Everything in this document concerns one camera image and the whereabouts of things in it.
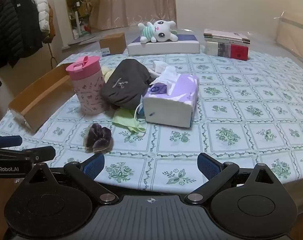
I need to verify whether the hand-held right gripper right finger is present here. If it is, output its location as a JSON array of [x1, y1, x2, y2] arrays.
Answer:
[[185, 152, 284, 205]]

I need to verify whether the white pole stand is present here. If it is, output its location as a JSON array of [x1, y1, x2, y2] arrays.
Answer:
[[75, 10, 82, 39]]

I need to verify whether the black puffer jacket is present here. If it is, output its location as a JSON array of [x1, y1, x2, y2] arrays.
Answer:
[[11, 0, 44, 61], [0, 0, 24, 93]]

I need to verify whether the blue face mask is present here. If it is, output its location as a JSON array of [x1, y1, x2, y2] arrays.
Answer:
[[133, 95, 147, 138]]

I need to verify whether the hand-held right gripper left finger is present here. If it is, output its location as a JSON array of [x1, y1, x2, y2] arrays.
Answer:
[[18, 153, 119, 205]]

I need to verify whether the purple velvet scrunchie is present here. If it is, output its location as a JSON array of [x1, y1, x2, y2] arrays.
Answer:
[[84, 123, 114, 154]]

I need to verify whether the cluttered wooden shelf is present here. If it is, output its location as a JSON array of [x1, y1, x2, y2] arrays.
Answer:
[[62, 0, 102, 40]]

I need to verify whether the white flat box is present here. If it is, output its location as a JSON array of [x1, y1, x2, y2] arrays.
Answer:
[[127, 40, 200, 56]]

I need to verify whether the pink lidded cup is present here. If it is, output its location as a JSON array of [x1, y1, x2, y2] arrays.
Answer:
[[65, 55, 107, 116]]

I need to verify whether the gold clothes rack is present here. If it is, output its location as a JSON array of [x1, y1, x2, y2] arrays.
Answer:
[[0, 0, 59, 70]]

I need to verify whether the yellow towel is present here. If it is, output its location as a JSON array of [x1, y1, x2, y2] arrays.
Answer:
[[101, 65, 117, 83]]

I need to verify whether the brown jacket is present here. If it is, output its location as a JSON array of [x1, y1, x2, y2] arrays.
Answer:
[[43, 4, 56, 44]]

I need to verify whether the green cleaning cloth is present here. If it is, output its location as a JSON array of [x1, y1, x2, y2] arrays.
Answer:
[[112, 108, 146, 134]]

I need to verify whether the dark grey knit hat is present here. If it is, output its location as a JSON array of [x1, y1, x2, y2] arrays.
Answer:
[[100, 58, 158, 111]]

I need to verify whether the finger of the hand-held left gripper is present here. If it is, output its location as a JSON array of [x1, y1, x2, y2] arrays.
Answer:
[[0, 145, 56, 162], [0, 135, 23, 148]]

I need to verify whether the beige curtain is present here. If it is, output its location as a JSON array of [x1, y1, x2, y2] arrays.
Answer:
[[89, 0, 177, 31]]

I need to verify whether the white plush toy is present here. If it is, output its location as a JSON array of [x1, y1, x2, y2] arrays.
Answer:
[[137, 20, 179, 44]]

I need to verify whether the white puffer jacket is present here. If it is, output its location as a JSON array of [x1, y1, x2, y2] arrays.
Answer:
[[25, 0, 50, 33]]

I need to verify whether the purple tissue pack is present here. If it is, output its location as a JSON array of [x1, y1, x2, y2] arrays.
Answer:
[[142, 65, 200, 129]]

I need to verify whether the dark blue flat box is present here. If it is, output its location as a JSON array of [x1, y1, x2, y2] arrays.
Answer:
[[132, 31, 199, 44]]

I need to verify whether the small closed cardboard box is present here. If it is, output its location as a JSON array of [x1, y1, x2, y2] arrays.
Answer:
[[99, 32, 127, 57]]

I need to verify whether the plastic wrapped wooden chair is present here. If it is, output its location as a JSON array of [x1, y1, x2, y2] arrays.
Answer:
[[274, 11, 303, 53]]

